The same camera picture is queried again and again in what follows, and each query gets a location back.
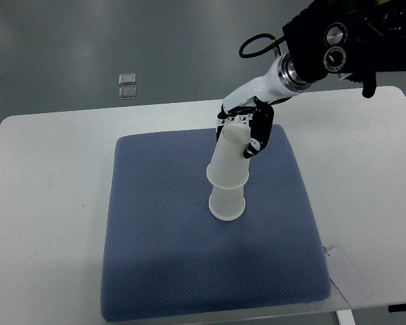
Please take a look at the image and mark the white paper cup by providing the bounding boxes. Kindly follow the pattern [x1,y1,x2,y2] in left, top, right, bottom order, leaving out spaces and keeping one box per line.
[208,186,246,221]
[206,122,250,190]

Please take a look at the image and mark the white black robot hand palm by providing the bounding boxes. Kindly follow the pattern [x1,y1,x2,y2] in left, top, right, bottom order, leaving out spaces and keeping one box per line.
[222,53,310,115]

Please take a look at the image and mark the white table leg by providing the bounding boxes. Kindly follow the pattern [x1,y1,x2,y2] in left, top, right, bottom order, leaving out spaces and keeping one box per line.
[336,309,356,325]

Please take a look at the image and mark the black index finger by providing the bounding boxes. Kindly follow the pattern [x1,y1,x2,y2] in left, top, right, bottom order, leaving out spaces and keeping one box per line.
[240,113,252,124]

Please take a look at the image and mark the upper metal floor plate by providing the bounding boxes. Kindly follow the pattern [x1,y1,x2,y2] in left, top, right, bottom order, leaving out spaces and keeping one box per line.
[118,72,136,85]

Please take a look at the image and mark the white paper cup on cushion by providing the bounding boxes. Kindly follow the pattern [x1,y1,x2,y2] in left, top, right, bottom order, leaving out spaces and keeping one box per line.
[208,186,246,221]

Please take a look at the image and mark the blue grey mesh cushion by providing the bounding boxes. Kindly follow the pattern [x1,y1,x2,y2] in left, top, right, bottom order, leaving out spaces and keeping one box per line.
[101,125,331,322]

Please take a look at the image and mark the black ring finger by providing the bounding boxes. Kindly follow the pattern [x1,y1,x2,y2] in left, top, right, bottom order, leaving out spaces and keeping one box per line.
[223,116,233,126]

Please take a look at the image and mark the black table control panel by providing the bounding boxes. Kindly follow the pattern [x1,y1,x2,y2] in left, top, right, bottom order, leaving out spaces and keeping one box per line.
[388,303,406,313]

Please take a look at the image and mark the white paper tag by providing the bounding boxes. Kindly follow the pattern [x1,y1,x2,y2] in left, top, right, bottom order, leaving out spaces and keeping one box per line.
[325,246,373,307]

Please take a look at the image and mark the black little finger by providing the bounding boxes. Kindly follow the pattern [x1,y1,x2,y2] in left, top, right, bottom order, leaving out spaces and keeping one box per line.
[216,112,224,141]

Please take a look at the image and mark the black looped cable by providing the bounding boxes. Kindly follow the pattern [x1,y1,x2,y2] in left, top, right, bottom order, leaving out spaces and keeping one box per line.
[239,32,287,59]

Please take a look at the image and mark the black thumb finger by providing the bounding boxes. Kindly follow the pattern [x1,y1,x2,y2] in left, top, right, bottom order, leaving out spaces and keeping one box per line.
[243,100,274,159]

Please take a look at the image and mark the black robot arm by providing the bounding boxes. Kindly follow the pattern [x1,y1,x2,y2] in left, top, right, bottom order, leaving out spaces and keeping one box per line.
[217,1,406,159]

